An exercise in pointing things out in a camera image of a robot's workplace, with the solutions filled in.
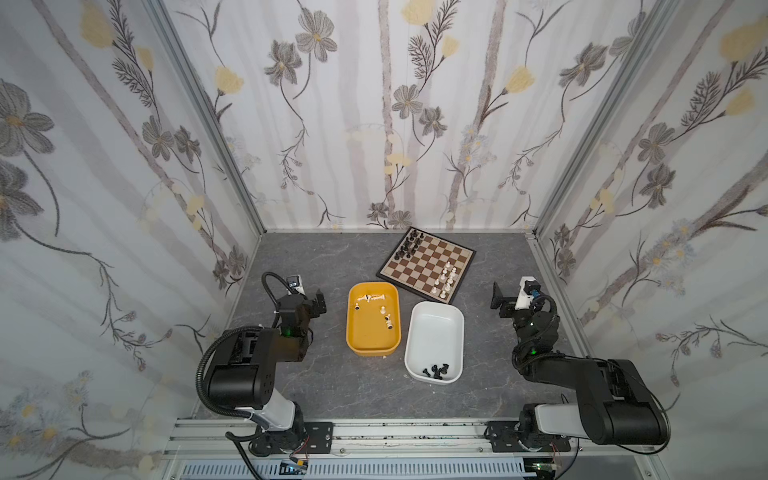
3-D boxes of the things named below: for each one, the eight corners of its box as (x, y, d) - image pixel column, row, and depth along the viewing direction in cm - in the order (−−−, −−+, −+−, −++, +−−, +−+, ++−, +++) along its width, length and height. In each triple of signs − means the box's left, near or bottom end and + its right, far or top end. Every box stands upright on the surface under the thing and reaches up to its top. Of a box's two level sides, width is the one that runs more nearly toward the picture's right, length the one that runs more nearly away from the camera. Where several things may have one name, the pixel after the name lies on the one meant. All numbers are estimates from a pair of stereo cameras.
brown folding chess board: (377, 275, 109) (377, 272, 107) (409, 229, 124) (409, 225, 122) (450, 308, 101) (451, 305, 99) (475, 254, 116) (476, 250, 114)
